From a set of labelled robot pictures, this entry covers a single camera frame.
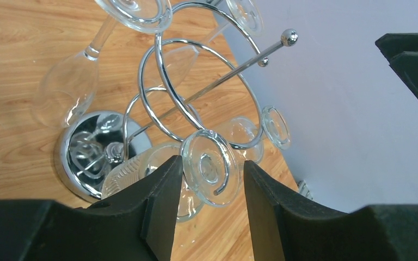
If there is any chrome wine glass rack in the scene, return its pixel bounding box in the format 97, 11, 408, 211
54, 1, 299, 203

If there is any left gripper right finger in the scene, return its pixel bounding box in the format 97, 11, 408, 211
244, 160, 399, 260

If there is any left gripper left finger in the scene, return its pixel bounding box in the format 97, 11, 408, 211
24, 156, 183, 260

